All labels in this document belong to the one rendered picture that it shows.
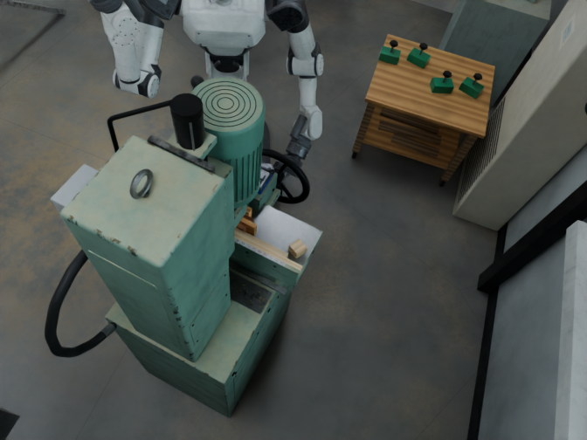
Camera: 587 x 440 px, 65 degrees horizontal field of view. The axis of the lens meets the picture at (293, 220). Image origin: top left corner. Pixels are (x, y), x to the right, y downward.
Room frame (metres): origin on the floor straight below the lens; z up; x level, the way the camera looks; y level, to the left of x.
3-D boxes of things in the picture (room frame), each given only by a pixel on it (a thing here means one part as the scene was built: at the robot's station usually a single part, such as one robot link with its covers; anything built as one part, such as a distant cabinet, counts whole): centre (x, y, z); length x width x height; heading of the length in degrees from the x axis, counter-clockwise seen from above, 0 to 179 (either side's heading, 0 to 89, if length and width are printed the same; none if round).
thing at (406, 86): (2.09, -0.60, 0.32); 0.66 x 0.57 x 0.64; 82
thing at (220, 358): (0.59, 0.23, 0.76); 0.57 x 0.45 x 0.09; 163
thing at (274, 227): (0.82, 0.20, 0.87); 0.61 x 0.30 x 0.06; 73
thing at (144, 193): (0.43, 0.28, 1.55); 0.06 x 0.02 x 0.07; 163
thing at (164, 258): (0.43, 0.28, 1.16); 0.22 x 0.22 x 0.72; 73
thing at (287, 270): (0.68, 0.24, 0.93); 0.60 x 0.02 x 0.06; 73
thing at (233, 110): (0.71, 0.20, 1.35); 0.18 x 0.18 x 0.31
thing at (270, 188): (0.90, 0.17, 0.91); 0.15 x 0.14 x 0.09; 73
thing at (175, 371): (0.59, 0.23, 0.35); 0.58 x 0.45 x 0.71; 163
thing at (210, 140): (0.58, 0.24, 1.53); 0.08 x 0.08 x 0.17; 73
